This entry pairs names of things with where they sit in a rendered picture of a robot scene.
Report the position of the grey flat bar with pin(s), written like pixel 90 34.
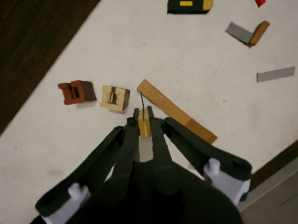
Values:
pixel 275 74
pixel 190 167

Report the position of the brown wooden flat bar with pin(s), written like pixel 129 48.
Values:
pixel 174 111

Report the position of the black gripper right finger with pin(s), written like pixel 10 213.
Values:
pixel 227 172

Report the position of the tan wooden block with slot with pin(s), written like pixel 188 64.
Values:
pixel 114 98

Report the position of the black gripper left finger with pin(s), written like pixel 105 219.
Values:
pixel 119 147

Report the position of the brown wooden block with slot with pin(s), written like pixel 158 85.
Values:
pixel 77 91

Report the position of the red flat bar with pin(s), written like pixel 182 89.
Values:
pixel 260 2

